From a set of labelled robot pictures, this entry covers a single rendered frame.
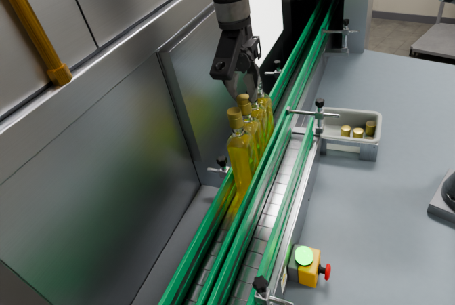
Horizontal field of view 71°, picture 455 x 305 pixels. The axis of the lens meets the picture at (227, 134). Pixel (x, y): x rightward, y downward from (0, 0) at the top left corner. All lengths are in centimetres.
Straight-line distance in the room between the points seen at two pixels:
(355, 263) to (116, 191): 64
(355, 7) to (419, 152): 83
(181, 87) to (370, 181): 70
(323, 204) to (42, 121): 82
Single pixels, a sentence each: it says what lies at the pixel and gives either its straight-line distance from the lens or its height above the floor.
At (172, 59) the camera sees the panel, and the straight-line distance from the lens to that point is 75.
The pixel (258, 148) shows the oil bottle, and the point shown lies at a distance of 89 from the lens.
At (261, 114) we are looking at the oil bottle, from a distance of 88.
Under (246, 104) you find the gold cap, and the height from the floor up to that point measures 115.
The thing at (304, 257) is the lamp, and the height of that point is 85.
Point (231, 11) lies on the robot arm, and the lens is 70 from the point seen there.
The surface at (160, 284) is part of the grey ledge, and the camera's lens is 85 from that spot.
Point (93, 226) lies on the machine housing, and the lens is 68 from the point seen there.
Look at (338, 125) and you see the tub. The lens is 133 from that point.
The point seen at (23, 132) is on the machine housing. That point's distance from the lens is 52.
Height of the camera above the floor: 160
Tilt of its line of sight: 38 degrees down
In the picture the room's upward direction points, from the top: 13 degrees counter-clockwise
